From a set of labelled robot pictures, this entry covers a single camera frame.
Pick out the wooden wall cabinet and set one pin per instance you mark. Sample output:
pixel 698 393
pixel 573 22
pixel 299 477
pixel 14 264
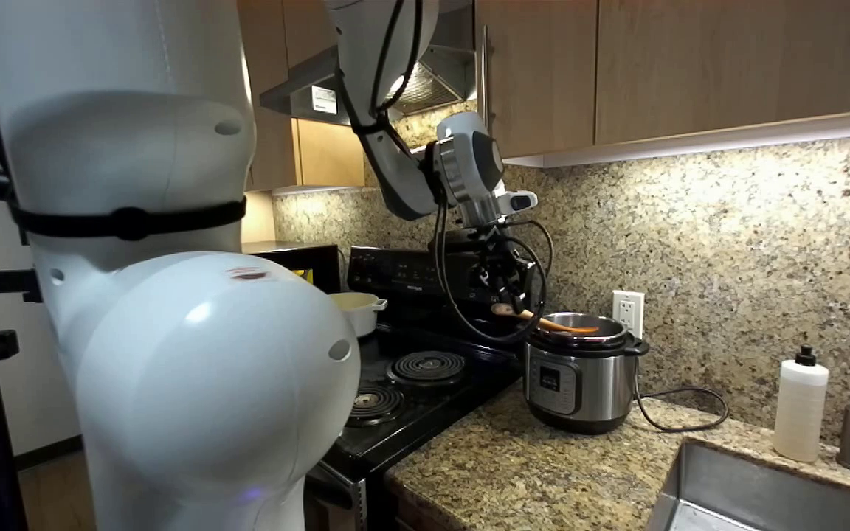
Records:
pixel 700 68

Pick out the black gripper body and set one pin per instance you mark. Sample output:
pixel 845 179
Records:
pixel 505 266

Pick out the stainless steel sink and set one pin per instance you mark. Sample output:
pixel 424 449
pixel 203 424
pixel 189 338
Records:
pixel 759 489

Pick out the wooden spatula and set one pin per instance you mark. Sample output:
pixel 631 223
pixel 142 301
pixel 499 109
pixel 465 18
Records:
pixel 569 325

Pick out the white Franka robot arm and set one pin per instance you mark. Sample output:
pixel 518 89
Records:
pixel 189 372

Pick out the black electric stove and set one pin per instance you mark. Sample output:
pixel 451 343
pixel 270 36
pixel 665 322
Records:
pixel 415 393

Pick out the white wall outlet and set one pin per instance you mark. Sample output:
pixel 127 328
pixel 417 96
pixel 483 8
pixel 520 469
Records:
pixel 626 313

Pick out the white ceramic pot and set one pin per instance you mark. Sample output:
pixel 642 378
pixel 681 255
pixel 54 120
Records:
pixel 359 313

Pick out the white soap bottle black cap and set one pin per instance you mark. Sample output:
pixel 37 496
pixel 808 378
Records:
pixel 800 409

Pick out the silver rice cooker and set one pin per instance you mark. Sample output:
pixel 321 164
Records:
pixel 583 384

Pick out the steel range hood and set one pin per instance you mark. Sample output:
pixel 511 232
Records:
pixel 296 93

